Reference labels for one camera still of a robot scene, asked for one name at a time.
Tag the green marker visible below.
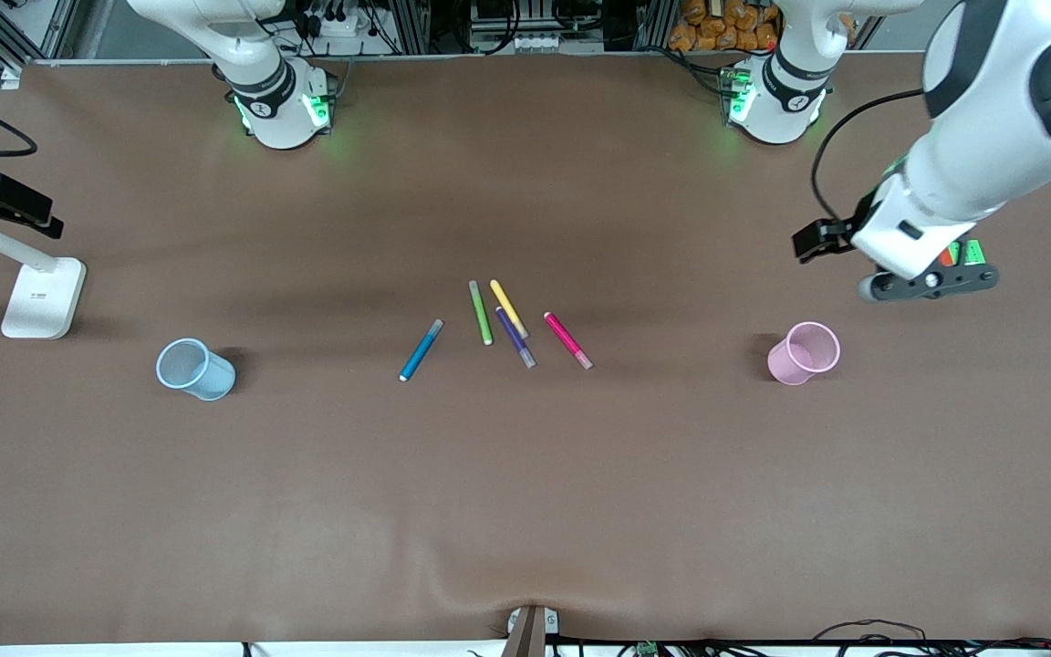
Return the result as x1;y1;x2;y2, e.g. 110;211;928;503
468;279;494;347

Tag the blue marker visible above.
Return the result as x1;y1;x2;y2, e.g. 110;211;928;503
399;318;445;382

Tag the light blue mesh cup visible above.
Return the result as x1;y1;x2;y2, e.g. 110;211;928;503
156;338;236;402

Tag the purple marker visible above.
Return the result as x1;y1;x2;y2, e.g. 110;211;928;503
495;306;537;370

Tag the pink mesh cup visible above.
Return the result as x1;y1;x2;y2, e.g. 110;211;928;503
767;321;842;386

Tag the yellow marker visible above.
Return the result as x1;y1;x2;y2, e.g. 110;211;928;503
489;278;531;340

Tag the black floor cable bundle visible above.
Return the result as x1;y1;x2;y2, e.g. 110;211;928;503
808;619;1051;657

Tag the pink marker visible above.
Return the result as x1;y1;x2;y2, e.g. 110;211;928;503
543;311;595;371

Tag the table edge clamp bracket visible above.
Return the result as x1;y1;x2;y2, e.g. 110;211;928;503
500;605;561;657

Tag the white desk lamp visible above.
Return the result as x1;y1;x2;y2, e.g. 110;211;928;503
0;224;87;340

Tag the orange packets pile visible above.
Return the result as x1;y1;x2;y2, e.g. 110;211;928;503
667;0;780;53

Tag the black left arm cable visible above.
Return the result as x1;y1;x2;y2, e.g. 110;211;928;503
811;89;928;224

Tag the aluminium frame profile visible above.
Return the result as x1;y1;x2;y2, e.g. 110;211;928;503
0;0;79;61

